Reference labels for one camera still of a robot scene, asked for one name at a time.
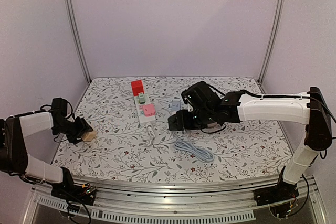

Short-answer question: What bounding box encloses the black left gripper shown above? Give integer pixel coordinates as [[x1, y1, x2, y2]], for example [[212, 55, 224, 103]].
[[52, 116, 93, 144]]

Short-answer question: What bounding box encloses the beige cube socket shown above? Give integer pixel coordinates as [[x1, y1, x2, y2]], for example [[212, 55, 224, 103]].
[[81, 131, 97, 142]]

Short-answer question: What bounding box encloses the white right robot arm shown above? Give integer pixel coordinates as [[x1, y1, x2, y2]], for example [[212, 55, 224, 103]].
[[168, 81, 334, 201]]

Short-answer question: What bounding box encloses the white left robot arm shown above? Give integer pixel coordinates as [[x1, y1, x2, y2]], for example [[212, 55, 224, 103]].
[[1, 98, 96, 200]]

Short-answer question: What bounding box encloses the pink plug adapter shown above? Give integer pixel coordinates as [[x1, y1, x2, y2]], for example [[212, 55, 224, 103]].
[[142, 104, 156, 117]]

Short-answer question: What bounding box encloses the green plug adapter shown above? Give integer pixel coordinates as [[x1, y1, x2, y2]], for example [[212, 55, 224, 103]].
[[138, 92, 146, 104]]

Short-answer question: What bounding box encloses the light blue power strip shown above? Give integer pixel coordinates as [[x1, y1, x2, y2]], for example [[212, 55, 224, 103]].
[[171, 101, 181, 112]]

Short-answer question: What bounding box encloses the white power strip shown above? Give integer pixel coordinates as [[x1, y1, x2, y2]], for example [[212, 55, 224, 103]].
[[134, 92, 156, 126]]

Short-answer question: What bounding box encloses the floral tablecloth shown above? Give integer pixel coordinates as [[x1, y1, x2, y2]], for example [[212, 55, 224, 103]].
[[53, 77, 292, 184]]

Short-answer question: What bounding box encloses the red cube adapter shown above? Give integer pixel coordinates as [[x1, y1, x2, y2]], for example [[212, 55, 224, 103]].
[[131, 80, 144, 97]]

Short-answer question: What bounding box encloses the light blue coiled cable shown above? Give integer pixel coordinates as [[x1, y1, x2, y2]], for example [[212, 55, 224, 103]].
[[172, 129, 215, 162]]

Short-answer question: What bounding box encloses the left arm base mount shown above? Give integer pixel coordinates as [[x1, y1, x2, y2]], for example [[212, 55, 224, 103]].
[[51, 167, 97, 206]]

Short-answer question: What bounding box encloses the aluminium table edge rail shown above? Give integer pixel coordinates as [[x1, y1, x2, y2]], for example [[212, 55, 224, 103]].
[[22, 175, 323, 224]]

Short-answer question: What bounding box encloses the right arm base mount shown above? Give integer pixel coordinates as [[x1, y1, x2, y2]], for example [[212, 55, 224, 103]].
[[253, 167, 299, 206]]

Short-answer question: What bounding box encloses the left aluminium frame post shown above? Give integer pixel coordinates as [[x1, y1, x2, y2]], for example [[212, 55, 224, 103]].
[[64, 0, 92, 84]]

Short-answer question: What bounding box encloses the aluminium frame post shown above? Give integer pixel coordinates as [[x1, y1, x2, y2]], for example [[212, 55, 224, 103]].
[[64, 0, 92, 84], [257, 0, 285, 85]]

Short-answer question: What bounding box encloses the right aluminium frame post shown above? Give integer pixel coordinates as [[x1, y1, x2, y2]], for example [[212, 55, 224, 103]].
[[257, 0, 285, 85]]

